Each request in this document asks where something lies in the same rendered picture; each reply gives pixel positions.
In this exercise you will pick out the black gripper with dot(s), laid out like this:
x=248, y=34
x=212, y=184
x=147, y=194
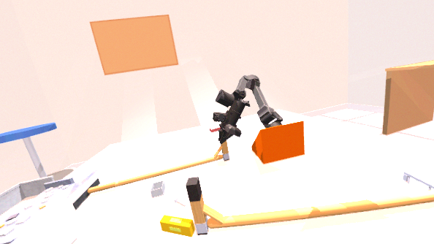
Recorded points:
x=230, y=129

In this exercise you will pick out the yellow rectangular bar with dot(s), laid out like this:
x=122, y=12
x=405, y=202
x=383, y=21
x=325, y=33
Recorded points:
x=178, y=225

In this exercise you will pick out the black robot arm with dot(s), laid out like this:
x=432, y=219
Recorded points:
x=235, y=100

